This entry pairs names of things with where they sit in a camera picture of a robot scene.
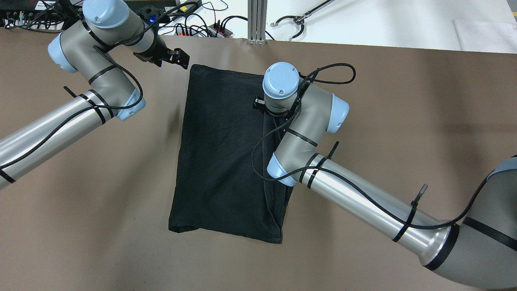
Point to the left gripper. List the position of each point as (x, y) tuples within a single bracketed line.
[(158, 51)]

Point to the aluminium frame post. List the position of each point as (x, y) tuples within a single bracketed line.
[(257, 11)]

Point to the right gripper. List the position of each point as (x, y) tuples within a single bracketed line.
[(258, 105)]

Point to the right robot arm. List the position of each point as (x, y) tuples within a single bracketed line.
[(417, 116)]

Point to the black power strip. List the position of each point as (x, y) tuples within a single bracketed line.
[(212, 31)]

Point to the black t-shirt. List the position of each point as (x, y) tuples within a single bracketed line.
[(223, 159)]

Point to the reacher grabber tool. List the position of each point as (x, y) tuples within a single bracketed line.
[(299, 20)]

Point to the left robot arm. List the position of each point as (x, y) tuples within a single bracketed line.
[(57, 89)]

